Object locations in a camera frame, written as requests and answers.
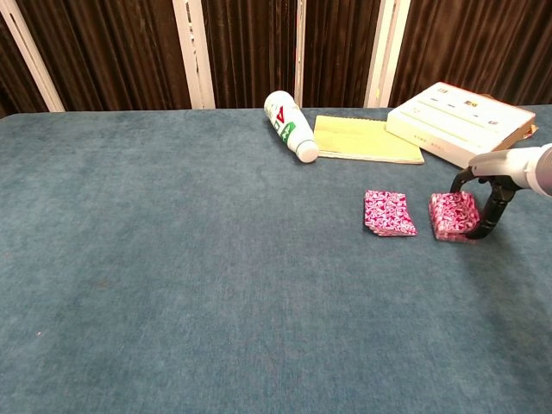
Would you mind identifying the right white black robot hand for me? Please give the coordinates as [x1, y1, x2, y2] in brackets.
[449, 146, 535, 242]

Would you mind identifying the white frame post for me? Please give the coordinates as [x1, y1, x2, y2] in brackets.
[364, 0, 411, 109]
[0, 0, 66, 113]
[172, 0, 216, 110]
[294, 0, 307, 109]

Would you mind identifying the yellow spiral notepad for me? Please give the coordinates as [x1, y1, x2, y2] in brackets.
[312, 114, 426, 166]

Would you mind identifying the pink patterned packet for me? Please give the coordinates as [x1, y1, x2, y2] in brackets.
[428, 191, 481, 242]
[363, 190, 419, 238]

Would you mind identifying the white plastic bottle green label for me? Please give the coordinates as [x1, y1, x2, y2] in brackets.
[263, 90, 320, 165]

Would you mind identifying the thick white book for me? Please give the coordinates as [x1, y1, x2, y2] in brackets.
[385, 81, 536, 169]

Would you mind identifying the blue felt table cloth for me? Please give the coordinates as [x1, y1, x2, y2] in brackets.
[0, 105, 552, 414]

